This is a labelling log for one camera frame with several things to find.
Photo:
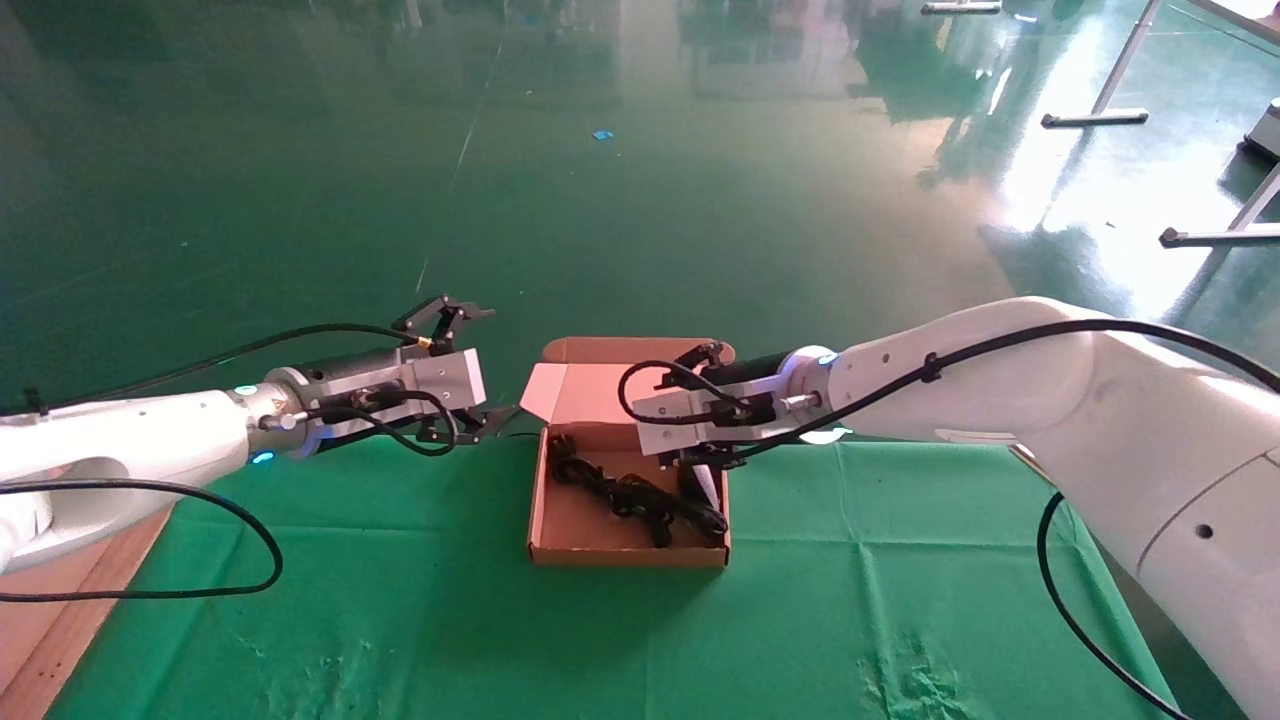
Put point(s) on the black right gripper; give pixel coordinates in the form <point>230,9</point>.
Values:
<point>755,372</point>

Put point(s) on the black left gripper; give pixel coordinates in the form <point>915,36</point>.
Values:
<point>350,368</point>

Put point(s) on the black computer mouse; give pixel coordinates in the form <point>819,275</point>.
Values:
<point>688,490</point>

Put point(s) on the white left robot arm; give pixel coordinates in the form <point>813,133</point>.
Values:
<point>130,440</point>

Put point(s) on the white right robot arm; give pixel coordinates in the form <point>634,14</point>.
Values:
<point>1100,420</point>

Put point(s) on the open brown cardboard box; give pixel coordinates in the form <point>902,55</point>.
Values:
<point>585,520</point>

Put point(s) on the green table cloth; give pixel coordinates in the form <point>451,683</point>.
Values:
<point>640,640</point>

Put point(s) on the short grey metal foot bar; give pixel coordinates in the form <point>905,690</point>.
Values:
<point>960,7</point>

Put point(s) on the grey metal table leg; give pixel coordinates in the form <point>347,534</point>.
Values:
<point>1215,238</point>
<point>1095,120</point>

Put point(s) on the brown wooden board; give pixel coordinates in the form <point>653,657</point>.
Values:
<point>60,640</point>

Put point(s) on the grey machine base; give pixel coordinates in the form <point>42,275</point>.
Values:
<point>1265,135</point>

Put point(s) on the white table top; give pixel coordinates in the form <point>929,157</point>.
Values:
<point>1245,15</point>

